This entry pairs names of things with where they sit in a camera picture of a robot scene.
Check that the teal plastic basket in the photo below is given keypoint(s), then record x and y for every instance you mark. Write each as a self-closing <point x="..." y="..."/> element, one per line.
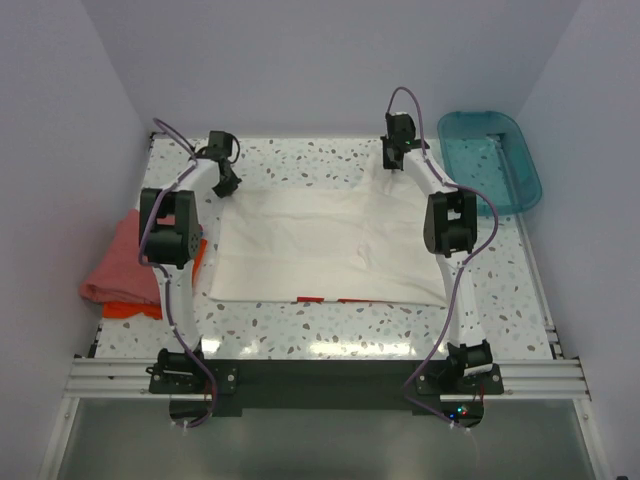
<point x="487" y="151"/>

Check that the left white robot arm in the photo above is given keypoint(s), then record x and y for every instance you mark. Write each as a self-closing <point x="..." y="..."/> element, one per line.
<point x="170" y="237"/>

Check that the folded orange t shirt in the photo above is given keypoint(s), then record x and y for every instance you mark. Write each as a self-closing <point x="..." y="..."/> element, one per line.
<point x="124" y="310"/>

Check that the folded pink t shirt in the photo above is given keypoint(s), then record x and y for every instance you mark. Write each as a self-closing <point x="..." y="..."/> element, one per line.
<point x="119" y="277"/>

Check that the white t shirt red print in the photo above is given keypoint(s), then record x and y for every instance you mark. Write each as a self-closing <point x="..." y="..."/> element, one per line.
<point x="359" y="244"/>

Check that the aluminium frame rail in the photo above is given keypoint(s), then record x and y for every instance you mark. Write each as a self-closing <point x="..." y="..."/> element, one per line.
<point x="105" y="378"/>

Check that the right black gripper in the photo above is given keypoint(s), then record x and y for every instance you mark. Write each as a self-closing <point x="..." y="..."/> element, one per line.
<point x="386" y="161"/>

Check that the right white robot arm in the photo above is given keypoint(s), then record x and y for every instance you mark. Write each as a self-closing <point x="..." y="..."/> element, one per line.
<point x="450" y="233"/>

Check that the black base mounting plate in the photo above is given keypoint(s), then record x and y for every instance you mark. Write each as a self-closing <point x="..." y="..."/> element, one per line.
<point x="462" y="412"/>

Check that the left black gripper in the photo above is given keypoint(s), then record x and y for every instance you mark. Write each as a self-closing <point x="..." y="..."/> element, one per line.
<point x="232" y="185"/>

